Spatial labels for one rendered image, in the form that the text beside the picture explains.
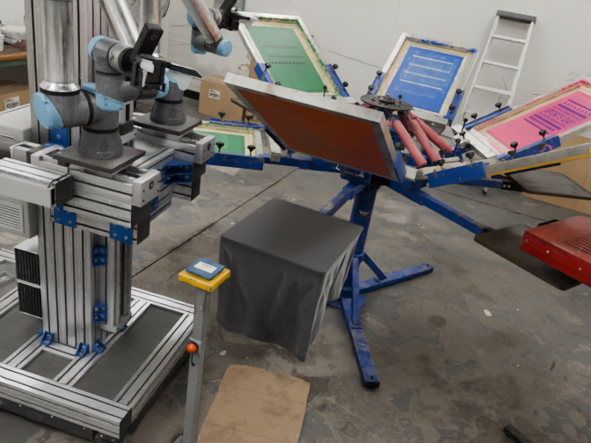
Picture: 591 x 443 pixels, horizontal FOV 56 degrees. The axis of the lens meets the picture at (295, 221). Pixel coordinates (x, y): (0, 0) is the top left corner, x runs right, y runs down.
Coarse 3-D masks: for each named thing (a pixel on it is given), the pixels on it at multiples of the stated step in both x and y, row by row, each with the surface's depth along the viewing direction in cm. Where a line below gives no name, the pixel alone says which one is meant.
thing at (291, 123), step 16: (256, 96) 199; (272, 112) 212; (288, 112) 204; (304, 112) 196; (288, 128) 228; (304, 128) 219; (288, 144) 258; (304, 144) 246; (320, 144) 236; (336, 160) 255
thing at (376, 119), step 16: (224, 80) 196; (240, 80) 194; (256, 80) 192; (240, 96) 206; (272, 96) 192; (288, 96) 188; (304, 96) 186; (320, 96) 185; (256, 112) 221; (336, 112) 183; (352, 112) 181; (368, 112) 179; (272, 128) 239; (384, 128) 187; (384, 144) 200; (384, 160) 223; (384, 176) 251
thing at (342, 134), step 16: (320, 112) 189; (320, 128) 211; (336, 128) 203; (352, 128) 195; (368, 128) 188; (336, 144) 226; (352, 144) 217; (368, 144) 208; (352, 160) 243; (368, 160) 232
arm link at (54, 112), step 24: (48, 0) 156; (72, 0) 160; (48, 24) 159; (72, 24) 163; (48, 48) 162; (72, 48) 165; (48, 72) 165; (72, 72) 168; (48, 96) 167; (72, 96) 169; (48, 120) 168; (72, 120) 173
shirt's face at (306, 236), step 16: (272, 208) 244; (288, 208) 247; (304, 208) 249; (240, 224) 226; (256, 224) 228; (272, 224) 230; (288, 224) 233; (304, 224) 235; (320, 224) 237; (336, 224) 240; (352, 224) 242; (240, 240) 214; (256, 240) 216; (272, 240) 218; (288, 240) 220; (304, 240) 222; (320, 240) 224; (336, 240) 226; (288, 256) 209; (304, 256) 210; (320, 256) 212; (336, 256) 214
